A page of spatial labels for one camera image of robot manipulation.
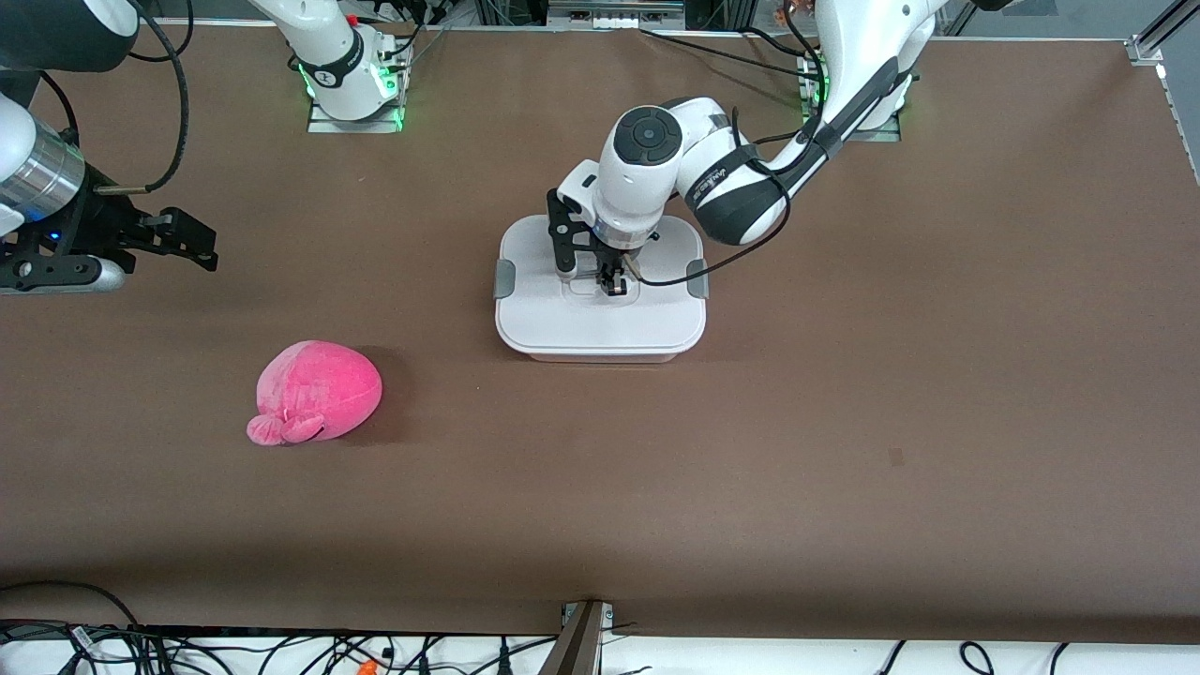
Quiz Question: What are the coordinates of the metal table edge bracket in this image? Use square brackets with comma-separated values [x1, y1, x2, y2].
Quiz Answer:
[539, 600, 615, 675]

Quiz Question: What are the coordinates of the black looped floor cable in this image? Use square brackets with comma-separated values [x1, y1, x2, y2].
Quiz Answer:
[0, 580, 143, 633]

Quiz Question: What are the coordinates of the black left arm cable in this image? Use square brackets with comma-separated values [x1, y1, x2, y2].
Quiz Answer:
[628, 0, 901, 288]

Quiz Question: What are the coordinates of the aluminium frame profile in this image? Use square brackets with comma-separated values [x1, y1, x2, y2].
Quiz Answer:
[1125, 0, 1200, 184]

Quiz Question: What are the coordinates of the long black table cable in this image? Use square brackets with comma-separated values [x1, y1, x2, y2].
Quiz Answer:
[641, 28, 817, 78]

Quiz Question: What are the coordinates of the pink plush toy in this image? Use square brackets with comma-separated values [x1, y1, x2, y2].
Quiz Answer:
[246, 339, 383, 447]

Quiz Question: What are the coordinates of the white box lid with handle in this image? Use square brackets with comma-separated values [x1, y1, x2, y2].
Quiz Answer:
[494, 214, 711, 357]

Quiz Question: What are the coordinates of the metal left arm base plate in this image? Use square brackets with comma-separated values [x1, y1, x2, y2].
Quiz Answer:
[802, 52, 903, 143]

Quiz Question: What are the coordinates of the white plastic box base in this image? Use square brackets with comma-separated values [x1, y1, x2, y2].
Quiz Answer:
[511, 341, 692, 366]

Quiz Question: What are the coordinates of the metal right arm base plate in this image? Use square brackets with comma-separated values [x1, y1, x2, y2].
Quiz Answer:
[307, 37, 406, 134]

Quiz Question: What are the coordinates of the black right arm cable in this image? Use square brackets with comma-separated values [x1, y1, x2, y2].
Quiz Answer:
[37, 0, 191, 195]

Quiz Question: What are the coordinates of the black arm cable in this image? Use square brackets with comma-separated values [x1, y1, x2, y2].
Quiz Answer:
[37, 0, 191, 195]
[628, 0, 901, 288]

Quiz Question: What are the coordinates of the grey metal power strip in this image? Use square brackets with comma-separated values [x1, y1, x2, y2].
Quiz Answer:
[548, 0, 685, 29]

